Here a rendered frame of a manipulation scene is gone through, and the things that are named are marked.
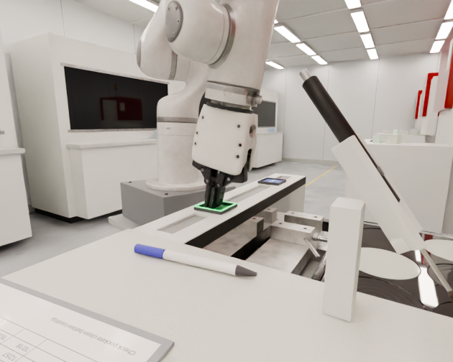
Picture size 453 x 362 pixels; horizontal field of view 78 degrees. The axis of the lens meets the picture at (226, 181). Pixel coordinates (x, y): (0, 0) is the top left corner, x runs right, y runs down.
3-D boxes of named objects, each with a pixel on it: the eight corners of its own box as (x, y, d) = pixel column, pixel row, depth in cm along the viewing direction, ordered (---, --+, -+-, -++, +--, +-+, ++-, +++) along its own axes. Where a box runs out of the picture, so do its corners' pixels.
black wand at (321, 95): (293, 75, 20) (307, 63, 19) (298, 78, 21) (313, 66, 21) (464, 335, 17) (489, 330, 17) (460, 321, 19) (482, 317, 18)
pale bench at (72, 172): (188, 194, 454) (185, 62, 414) (83, 229, 303) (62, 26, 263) (142, 187, 509) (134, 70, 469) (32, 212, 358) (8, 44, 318)
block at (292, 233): (314, 240, 55) (315, 226, 55) (309, 246, 53) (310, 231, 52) (276, 233, 60) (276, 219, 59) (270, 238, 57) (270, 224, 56)
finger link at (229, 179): (239, 174, 48) (232, 210, 50) (223, 169, 49) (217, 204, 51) (230, 177, 45) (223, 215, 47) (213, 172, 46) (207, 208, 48)
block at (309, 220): (323, 228, 62) (324, 215, 62) (320, 233, 59) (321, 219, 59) (288, 221, 66) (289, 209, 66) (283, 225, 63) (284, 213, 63)
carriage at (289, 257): (323, 239, 63) (324, 227, 63) (252, 346, 33) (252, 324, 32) (289, 232, 67) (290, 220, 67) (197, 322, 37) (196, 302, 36)
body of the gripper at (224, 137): (270, 107, 45) (255, 173, 49) (217, 96, 50) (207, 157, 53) (249, 104, 39) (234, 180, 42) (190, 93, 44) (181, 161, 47)
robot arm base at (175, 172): (132, 184, 85) (130, 121, 81) (180, 177, 99) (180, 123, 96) (174, 194, 73) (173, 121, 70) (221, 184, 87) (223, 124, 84)
